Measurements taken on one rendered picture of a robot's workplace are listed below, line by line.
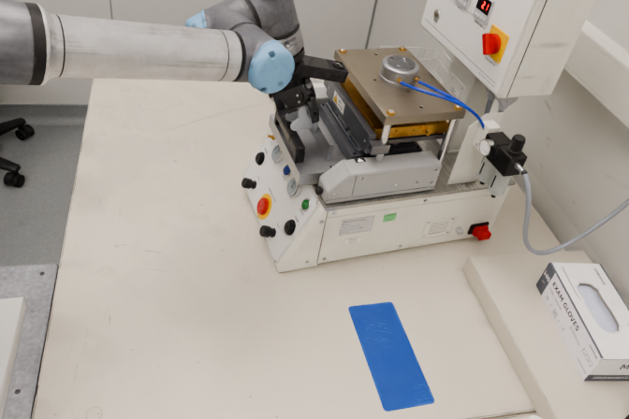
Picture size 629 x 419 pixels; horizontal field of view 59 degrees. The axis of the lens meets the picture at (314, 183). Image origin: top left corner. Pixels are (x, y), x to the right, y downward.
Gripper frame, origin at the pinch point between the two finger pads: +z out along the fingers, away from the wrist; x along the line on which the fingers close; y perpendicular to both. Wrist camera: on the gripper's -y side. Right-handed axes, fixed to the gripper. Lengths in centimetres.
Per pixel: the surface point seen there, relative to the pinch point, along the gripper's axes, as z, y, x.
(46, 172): 71, 98, -121
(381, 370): 24, 7, 44
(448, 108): -2.4, -24.5, 12.5
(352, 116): -1.6, -7.5, 3.1
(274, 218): 15.8, 15.0, 5.6
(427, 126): 2.1, -20.7, 10.3
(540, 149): 35, -58, 0
